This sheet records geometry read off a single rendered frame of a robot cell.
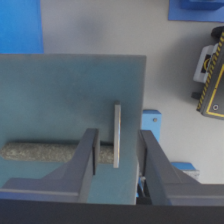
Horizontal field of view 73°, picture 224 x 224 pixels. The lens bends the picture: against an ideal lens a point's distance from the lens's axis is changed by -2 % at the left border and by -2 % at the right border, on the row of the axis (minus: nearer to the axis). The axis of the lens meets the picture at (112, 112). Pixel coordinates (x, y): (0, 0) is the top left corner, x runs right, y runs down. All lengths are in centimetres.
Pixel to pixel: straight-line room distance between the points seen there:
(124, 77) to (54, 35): 120
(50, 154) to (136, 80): 18
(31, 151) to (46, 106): 8
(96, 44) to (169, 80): 66
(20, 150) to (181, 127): 137
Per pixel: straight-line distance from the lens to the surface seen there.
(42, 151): 28
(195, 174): 162
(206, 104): 118
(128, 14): 138
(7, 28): 108
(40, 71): 28
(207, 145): 170
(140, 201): 52
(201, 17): 150
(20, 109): 30
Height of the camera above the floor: 131
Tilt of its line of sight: 75 degrees down
